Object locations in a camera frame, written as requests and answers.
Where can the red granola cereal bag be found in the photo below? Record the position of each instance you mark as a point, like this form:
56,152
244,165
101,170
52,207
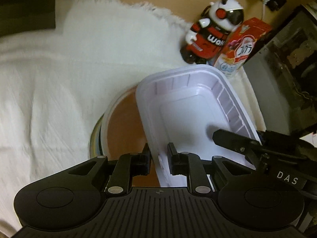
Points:
239,46

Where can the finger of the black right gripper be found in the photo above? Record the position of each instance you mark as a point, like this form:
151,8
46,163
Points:
237,143

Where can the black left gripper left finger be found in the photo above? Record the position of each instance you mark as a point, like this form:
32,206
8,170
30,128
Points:
133,164

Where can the black monitor screen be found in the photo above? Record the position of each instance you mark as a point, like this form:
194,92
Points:
26,15

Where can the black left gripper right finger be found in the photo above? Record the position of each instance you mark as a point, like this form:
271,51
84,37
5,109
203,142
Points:
186,163

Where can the white fluffy cloth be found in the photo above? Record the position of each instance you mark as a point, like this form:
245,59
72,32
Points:
55,84

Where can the white plastic cup bowl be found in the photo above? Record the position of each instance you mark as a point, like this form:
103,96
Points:
122,130

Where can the red panda robot figurine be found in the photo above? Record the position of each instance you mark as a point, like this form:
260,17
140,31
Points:
207,36

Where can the stainless steel bowl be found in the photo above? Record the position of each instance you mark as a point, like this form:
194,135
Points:
95,146

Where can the lavender plastic tray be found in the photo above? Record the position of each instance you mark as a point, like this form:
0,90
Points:
186,106

